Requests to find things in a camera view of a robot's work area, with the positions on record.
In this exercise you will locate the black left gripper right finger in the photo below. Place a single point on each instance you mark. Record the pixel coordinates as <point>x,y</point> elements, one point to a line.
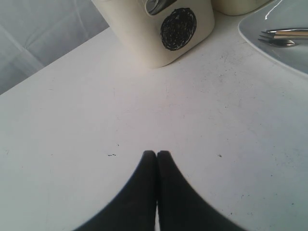
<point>180,207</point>

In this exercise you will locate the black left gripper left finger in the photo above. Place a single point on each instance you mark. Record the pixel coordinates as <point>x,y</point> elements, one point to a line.
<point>134,207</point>

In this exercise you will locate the stainless steel bowl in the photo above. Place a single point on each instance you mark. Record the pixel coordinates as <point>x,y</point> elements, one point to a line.
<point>154,7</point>

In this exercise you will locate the cream bin with circle mark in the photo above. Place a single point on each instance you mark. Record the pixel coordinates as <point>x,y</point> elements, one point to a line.
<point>158,39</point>

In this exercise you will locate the stainless steel fork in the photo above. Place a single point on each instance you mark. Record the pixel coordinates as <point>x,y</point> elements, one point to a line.
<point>267,38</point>

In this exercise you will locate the stainless steel spoon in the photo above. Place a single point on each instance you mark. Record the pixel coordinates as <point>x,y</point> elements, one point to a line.
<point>286,30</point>

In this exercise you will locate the cream bin with triangle mark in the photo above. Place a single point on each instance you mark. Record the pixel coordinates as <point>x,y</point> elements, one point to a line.
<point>237,7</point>

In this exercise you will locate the white square plate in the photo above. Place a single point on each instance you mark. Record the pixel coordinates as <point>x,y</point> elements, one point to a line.
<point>279,14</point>

